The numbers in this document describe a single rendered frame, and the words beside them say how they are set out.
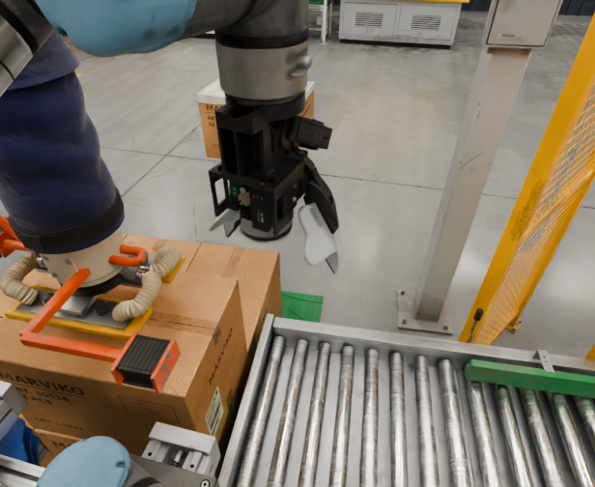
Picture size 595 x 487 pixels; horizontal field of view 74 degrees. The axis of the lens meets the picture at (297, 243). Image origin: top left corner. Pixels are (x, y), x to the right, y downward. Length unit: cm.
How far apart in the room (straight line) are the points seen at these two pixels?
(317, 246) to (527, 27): 133
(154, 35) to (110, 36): 2
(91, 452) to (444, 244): 174
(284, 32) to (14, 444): 105
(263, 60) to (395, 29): 778
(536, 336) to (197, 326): 199
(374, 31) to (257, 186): 780
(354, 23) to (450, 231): 646
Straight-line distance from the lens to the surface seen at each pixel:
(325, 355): 154
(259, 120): 34
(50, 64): 83
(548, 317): 278
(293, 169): 38
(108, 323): 104
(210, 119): 253
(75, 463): 66
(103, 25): 23
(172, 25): 25
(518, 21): 162
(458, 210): 195
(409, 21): 807
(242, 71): 34
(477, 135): 178
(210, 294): 122
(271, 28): 33
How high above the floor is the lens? 181
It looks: 39 degrees down
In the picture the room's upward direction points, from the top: straight up
